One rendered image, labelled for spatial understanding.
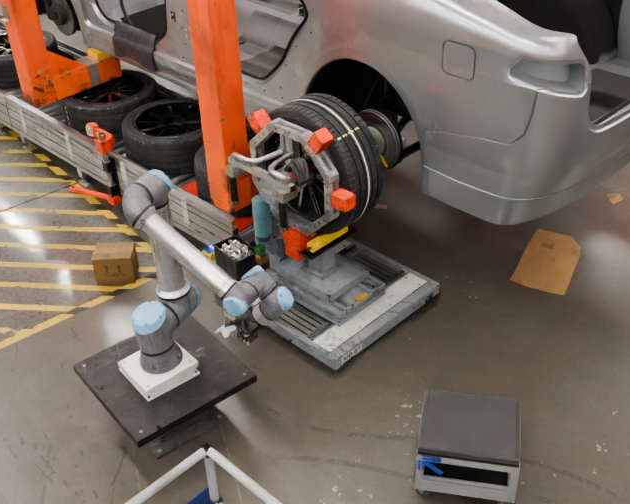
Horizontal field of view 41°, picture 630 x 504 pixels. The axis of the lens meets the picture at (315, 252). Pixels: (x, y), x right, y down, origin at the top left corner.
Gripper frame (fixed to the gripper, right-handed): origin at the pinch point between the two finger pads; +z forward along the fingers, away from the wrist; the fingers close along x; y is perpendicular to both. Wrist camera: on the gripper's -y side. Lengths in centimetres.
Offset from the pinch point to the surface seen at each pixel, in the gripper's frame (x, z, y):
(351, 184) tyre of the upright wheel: 33, -58, -59
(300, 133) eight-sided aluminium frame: 7, -56, -79
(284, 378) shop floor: 59, 27, -10
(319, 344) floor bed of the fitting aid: 71, 11, -24
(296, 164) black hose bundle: 7, -50, -64
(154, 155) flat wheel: 24, 70, -181
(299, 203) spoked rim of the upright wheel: 41, -20, -81
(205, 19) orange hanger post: -41, -55, -126
